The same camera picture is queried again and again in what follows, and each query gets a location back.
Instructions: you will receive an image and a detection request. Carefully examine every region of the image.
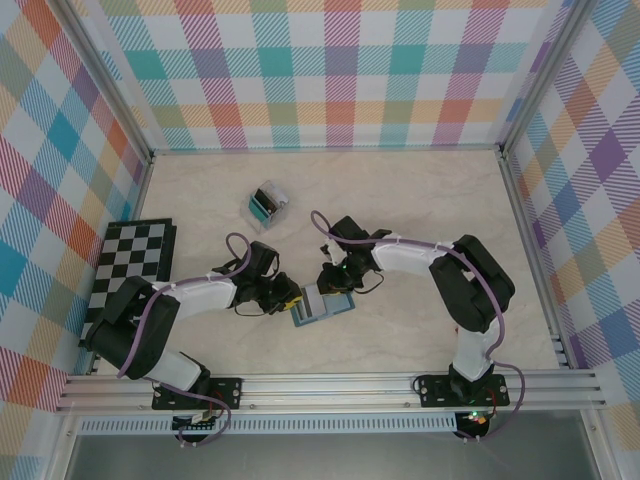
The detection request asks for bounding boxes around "thin black right gripper cable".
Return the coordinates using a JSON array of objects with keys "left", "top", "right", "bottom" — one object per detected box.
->
[{"left": 357, "top": 272, "right": 385, "bottom": 296}]

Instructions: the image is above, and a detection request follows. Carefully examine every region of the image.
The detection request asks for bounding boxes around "wide aluminium mounting rail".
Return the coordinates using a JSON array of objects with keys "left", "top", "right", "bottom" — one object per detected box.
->
[{"left": 54, "top": 372, "right": 609, "bottom": 414}]

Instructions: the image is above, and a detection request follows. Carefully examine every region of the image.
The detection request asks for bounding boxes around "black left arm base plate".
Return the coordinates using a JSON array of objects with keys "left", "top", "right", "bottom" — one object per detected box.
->
[{"left": 152, "top": 378, "right": 244, "bottom": 411}]

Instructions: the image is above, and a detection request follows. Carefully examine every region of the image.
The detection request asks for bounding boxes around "grey credit card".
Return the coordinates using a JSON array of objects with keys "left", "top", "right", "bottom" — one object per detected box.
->
[{"left": 302, "top": 285, "right": 327, "bottom": 321}]

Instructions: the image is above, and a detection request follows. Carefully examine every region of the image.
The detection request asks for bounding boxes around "clear plastic box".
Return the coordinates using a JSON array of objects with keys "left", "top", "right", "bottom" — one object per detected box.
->
[{"left": 240, "top": 178, "right": 292, "bottom": 235}]

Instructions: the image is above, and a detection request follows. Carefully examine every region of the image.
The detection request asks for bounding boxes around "black and silver chessboard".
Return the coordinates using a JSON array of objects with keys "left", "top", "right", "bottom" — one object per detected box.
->
[{"left": 79, "top": 216, "right": 177, "bottom": 351}]

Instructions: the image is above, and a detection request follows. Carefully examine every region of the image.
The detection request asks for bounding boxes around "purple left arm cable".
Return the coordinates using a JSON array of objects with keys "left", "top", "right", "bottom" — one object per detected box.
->
[{"left": 117, "top": 232, "right": 235, "bottom": 447}]

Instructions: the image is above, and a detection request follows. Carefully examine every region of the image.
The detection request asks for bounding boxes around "teal credit card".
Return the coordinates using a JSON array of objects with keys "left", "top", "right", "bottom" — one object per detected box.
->
[{"left": 248, "top": 196, "right": 274, "bottom": 224}]

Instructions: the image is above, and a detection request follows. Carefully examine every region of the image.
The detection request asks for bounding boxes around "aluminium frame post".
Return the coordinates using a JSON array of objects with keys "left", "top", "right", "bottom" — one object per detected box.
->
[
  {"left": 498, "top": 0, "right": 599, "bottom": 156},
  {"left": 59, "top": 0, "right": 154, "bottom": 164}
]

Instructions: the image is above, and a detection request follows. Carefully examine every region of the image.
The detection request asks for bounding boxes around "dark credit card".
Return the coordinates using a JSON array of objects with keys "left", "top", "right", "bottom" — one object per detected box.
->
[{"left": 253, "top": 187, "right": 277, "bottom": 214}]

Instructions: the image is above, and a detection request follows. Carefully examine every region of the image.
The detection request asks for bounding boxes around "slotted white cable duct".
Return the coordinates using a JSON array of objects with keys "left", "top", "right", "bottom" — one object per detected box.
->
[{"left": 79, "top": 418, "right": 459, "bottom": 435}]

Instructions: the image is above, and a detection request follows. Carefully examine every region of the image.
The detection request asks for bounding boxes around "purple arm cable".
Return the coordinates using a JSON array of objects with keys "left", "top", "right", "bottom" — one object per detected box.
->
[
  {"left": 309, "top": 209, "right": 526, "bottom": 444},
  {"left": 117, "top": 232, "right": 235, "bottom": 447}
]

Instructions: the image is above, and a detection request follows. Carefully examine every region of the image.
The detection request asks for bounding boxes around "blue leather card holder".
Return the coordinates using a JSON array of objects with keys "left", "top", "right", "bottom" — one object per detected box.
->
[{"left": 289, "top": 284, "right": 358, "bottom": 329}]

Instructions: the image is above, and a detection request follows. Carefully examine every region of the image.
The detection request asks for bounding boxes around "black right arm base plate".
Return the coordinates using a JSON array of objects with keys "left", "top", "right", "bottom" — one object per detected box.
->
[{"left": 414, "top": 373, "right": 511, "bottom": 409}]

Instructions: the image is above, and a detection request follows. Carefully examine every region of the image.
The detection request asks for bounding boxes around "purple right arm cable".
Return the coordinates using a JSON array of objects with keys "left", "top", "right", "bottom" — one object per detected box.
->
[{"left": 309, "top": 209, "right": 526, "bottom": 444}]

